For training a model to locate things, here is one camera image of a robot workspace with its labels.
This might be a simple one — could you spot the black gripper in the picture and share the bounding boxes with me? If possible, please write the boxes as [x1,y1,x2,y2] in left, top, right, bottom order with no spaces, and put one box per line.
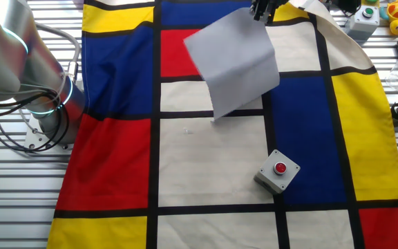
[249,0,290,25]

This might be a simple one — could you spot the white paper sheet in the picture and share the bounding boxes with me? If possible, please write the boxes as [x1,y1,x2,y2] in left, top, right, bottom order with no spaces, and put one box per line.
[183,6,281,120]

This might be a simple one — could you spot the grey green button box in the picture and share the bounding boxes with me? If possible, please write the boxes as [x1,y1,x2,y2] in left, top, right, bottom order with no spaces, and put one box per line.
[343,3,381,42]

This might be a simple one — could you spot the yellow toy duck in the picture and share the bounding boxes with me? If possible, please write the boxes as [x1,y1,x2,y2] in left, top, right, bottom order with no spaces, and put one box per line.
[380,0,398,36]

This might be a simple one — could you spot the grey red button box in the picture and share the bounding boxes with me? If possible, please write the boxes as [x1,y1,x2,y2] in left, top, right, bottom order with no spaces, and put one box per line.
[253,149,301,194]

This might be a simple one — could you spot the colour block tablecloth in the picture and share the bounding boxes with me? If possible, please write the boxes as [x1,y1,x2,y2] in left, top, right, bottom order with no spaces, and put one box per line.
[46,0,398,249]

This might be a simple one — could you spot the thick grey robot cable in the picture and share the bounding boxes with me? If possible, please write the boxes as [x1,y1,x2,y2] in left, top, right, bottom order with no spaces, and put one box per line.
[35,22,82,84]

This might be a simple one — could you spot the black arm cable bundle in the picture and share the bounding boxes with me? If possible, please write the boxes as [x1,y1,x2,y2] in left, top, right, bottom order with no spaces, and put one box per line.
[0,88,71,153]

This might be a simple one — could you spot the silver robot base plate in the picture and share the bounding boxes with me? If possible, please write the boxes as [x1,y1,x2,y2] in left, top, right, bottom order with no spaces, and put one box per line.
[24,117,75,152]

